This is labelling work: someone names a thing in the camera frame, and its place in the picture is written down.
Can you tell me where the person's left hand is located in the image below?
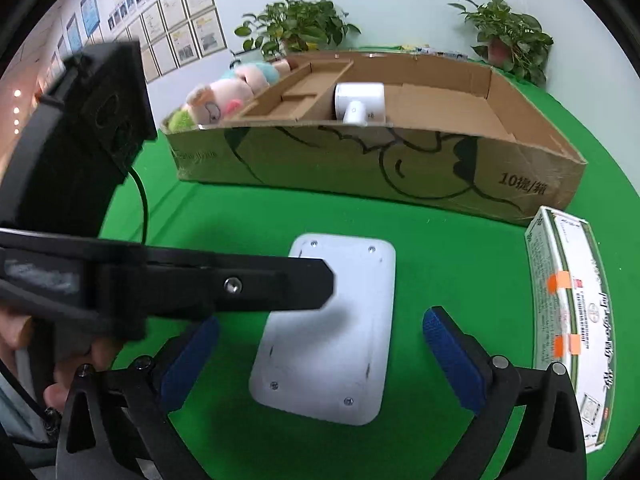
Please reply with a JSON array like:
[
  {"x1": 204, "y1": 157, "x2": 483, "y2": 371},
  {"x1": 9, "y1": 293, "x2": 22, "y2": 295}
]
[{"x1": 0, "y1": 307, "x2": 123, "y2": 413}]

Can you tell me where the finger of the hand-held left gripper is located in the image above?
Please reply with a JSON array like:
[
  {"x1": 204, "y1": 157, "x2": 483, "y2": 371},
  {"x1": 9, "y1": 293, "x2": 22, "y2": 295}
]
[{"x1": 95, "y1": 246, "x2": 337, "y2": 342}]

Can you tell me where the group of framed certificates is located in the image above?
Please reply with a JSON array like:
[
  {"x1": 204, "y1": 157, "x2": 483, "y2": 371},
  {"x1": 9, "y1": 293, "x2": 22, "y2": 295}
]
[{"x1": 45, "y1": 0, "x2": 228, "y2": 86}]

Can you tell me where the thin black cable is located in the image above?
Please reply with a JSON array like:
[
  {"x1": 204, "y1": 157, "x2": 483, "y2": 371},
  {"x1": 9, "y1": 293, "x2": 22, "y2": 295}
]
[{"x1": 0, "y1": 355, "x2": 62, "y2": 432}]

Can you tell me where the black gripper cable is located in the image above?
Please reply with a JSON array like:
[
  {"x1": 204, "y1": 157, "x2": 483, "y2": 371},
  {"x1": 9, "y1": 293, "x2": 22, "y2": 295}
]
[{"x1": 127, "y1": 167, "x2": 150, "y2": 246}]

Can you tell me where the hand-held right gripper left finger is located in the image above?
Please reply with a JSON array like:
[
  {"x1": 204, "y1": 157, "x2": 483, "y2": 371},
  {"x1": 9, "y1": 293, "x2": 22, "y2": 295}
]
[{"x1": 55, "y1": 316, "x2": 221, "y2": 480}]

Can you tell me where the large cardboard box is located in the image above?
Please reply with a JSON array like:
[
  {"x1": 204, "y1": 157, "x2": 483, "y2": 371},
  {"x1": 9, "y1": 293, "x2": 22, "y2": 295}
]
[{"x1": 160, "y1": 50, "x2": 588, "y2": 226}]

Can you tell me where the bushy potted plant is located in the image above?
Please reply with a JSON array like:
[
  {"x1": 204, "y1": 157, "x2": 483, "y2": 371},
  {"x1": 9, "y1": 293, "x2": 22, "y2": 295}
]
[{"x1": 234, "y1": 0, "x2": 362, "y2": 58}]

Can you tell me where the potted plant in red pot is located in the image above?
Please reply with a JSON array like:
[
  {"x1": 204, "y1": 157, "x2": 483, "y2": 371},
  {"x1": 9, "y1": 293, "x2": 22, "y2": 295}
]
[{"x1": 448, "y1": 0, "x2": 555, "y2": 88}]

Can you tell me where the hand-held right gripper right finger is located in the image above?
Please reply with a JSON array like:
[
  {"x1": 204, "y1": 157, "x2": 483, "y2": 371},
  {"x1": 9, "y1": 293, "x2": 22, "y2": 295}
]
[{"x1": 422, "y1": 306, "x2": 587, "y2": 480}]

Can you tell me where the pig plush toy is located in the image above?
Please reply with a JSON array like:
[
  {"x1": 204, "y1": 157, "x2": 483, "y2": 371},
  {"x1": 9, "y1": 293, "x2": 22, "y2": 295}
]
[{"x1": 166, "y1": 60, "x2": 298, "y2": 133}]

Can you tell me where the green and white medicine box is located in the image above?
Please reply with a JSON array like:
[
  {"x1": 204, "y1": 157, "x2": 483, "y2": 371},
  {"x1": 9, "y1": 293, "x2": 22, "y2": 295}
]
[{"x1": 524, "y1": 205, "x2": 612, "y2": 456}]

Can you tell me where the blue wall poster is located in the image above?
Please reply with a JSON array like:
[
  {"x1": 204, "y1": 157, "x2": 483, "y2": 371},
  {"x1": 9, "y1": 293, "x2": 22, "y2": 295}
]
[
  {"x1": 80, "y1": 0, "x2": 98, "y2": 36},
  {"x1": 65, "y1": 12, "x2": 83, "y2": 54}
]

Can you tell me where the long brown cardboard box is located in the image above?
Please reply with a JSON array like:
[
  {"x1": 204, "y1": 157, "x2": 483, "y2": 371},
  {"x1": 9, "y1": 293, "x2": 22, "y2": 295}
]
[{"x1": 220, "y1": 58, "x2": 356, "y2": 123}]

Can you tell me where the small patterned tissue pack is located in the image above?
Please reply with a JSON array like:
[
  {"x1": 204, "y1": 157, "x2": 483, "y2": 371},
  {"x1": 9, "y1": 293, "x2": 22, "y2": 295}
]
[{"x1": 412, "y1": 46, "x2": 471, "y2": 59}]

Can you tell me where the green tablecloth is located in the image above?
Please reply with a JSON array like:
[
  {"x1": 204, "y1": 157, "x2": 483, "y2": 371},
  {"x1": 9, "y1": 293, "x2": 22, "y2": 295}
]
[{"x1": 97, "y1": 45, "x2": 640, "y2": 480}]

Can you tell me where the white rectangular device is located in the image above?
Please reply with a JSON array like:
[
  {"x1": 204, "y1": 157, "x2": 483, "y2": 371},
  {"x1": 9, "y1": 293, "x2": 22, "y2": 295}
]
[{"x1": 248, "y1": 232, "x2": 397, "y2": 427}]

